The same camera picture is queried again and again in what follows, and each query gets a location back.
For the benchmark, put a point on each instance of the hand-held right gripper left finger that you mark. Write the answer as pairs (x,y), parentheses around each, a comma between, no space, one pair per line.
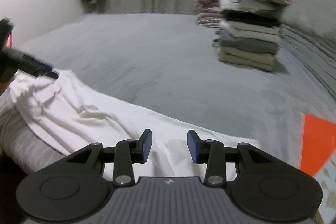
(147,146)

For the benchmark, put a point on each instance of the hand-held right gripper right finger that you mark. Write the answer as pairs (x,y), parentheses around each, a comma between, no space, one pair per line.
(193,146)

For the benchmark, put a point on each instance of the grey folded garment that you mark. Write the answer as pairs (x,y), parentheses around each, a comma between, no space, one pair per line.
(246,44)

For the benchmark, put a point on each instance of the black folded garment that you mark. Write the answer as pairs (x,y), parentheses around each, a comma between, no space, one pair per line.
(249,18)

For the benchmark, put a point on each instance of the white folded garment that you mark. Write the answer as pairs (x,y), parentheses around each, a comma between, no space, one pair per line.
(249,29)

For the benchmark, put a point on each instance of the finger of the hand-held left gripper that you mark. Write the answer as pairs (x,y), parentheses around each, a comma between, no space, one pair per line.
(31,60)
(48,74)

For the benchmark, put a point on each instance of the folded pink and grey quilt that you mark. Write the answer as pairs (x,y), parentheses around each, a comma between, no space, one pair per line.
(207,1)

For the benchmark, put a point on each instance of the orange book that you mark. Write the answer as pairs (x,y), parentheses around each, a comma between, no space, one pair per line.
(317,140)

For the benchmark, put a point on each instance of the beige folded garment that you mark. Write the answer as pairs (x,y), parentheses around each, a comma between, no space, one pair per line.
(244,58)

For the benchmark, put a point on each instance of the grey bed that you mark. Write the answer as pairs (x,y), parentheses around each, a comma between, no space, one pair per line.
(144,56)

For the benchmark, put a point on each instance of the light blue booklet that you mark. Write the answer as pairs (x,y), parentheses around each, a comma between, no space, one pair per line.
(329,187)

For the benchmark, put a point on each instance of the white long-sleeved shirt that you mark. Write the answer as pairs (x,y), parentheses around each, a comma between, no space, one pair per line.
(78,108)

